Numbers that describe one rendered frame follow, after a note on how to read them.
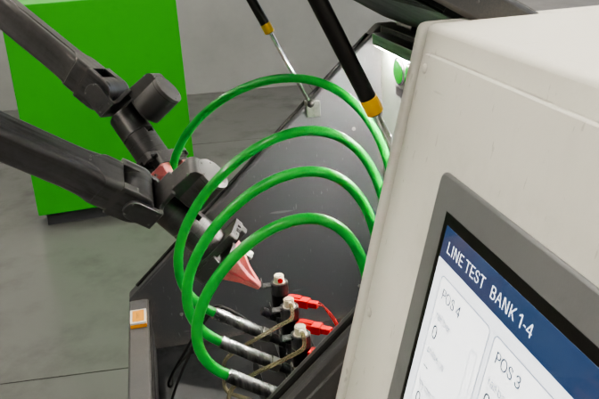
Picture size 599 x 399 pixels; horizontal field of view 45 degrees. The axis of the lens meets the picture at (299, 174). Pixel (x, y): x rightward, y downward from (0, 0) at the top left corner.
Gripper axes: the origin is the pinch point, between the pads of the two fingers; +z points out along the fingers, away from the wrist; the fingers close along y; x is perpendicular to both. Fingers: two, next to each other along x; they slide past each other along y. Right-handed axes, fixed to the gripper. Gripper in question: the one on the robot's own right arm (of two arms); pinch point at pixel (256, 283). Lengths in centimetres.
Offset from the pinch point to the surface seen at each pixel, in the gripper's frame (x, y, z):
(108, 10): 303, -68, -94
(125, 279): 220, -143, 9
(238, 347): -17.7, -1.0, 0.3
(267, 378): -7.0, -7.6, 10.5
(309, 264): 34.1, -4.0, 13.9
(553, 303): -64, 40, -3
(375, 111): -30.2, 36.8, -12.1
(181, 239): -11.8, 3.0, -15.0
